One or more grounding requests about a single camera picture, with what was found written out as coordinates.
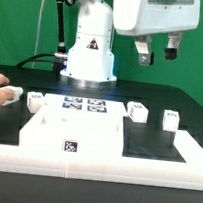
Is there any white sheet with markers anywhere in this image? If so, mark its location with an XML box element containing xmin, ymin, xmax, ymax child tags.
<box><xmin>44</xmin><ymin>93</ymin><xmax>127</xmax><ymax>117</ymax></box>

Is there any white cable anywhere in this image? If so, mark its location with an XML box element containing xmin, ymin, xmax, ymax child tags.
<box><xmin>31</xmin><ymin>0</ymin><xmax>53</xmax><ymax>71</ymax></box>

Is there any black cable bundle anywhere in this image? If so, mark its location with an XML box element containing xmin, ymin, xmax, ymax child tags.
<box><xmin>14</xmin><ymin>49</ymin><xmax>69</xmax><ymax>73</ymax></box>

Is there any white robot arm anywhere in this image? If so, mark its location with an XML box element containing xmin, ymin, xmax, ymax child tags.
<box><xmin>61</xmin><ymin>0</ymin><xmax>201</xmax><ymax>88</ymax></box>

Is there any white U-shaped fence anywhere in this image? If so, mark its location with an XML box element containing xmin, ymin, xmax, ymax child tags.
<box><xmin>0</xmin><ymin>130</ymin><xmax>203</xmax><ymax>191</ymax></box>

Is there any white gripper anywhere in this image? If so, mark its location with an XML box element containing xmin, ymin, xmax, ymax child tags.
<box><xmin>113</xmin><ymin>0</ymin><xmax>201</xmax><ymax>66</ymax></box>

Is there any white square table top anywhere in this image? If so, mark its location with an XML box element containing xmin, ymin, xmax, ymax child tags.
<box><xmin>18</xmin><ymin>101</ymin><xmax>128</xmax><ymax>158</ymax></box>

